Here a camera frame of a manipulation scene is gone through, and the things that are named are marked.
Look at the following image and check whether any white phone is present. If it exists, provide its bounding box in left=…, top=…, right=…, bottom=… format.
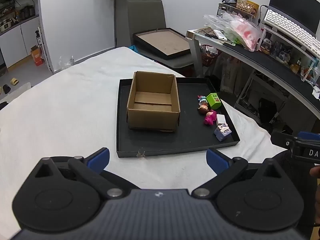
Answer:
left=212, top=29, right=228, bottom=42

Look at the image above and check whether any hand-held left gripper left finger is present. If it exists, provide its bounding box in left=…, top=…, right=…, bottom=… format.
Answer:
left=34, top=147, right=124, bottom=198

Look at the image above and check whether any black shallow tray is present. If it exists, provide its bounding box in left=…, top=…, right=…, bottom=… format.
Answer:
left=116, top=77, right=241, bottom=158

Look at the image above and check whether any clear plastic bag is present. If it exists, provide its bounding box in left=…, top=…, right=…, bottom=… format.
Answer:
left=204, top=12, right=262, bottom=52

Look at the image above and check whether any black framed board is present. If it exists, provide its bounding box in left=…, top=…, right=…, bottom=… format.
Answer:
left=132, top=27, right=192, bottom=61

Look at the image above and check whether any brown cardboard box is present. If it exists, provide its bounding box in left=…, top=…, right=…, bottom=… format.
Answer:
left=126, top=71, right=181, bottom=132

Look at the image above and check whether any green printed toy box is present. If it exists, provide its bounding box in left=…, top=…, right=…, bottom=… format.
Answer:
left=206, top=92, right=222, bottom=110

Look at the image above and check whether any beige tote bag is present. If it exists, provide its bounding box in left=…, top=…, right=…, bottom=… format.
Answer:
left=220, top=55, right=244, bottom=94

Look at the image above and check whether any orange cardboard box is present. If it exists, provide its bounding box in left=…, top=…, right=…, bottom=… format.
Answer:
left=30, top=45, right=43, bottom=67

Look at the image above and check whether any white cabinet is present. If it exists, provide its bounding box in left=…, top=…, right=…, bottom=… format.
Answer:
left=0, top=15, right=44, bottom=69

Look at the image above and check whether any clear drawer organizer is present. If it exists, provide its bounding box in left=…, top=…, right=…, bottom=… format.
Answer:
left=217, top=2, right=253, bottom=22

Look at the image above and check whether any white keyboard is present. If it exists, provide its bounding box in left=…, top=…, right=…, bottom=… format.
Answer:
left=264, top=9, right=320, bottom=55

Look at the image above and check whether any purple cube toy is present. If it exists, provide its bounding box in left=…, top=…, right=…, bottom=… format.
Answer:
left=214, top=123, right=232, bottom=142

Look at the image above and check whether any wicker basket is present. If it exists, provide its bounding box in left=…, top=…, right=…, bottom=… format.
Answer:
left=236, top=0, right=259, bottom=14

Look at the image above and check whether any crumpled clear floor bag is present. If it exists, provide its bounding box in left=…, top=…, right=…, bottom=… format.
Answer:
left=59, top=55, right=75, bottom=68

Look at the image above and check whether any blue white figurine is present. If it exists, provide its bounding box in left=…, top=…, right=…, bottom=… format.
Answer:
left=277, top=50, right=290, bottom=63

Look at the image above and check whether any dark top desk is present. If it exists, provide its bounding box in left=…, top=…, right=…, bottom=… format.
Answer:
left=186, top=29, right=320, bottom=119

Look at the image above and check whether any white wire rack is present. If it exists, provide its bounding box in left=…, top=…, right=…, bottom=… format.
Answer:
left=35, top=20, right=52, bottom=72

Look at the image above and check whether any red storage basket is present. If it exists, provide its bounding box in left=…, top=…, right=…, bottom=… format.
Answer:
left=201, top=44, right=222, bottom=67

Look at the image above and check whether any panda figurine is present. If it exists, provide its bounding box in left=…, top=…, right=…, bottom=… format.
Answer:
left=261, top=39, right=273, bottom=55

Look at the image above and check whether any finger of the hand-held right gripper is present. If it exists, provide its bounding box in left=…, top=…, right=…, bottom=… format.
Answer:
left=271, top=130, right=298, bottom=153
left=299, top=131, right=320, bottom=141

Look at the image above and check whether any pink bear figurine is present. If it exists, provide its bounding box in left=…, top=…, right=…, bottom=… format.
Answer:
left=203, top=110, right=217, bottom=125

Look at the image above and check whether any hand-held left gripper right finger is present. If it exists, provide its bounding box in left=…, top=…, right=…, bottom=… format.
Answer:
left=191, top=147, right=284, bottom=198

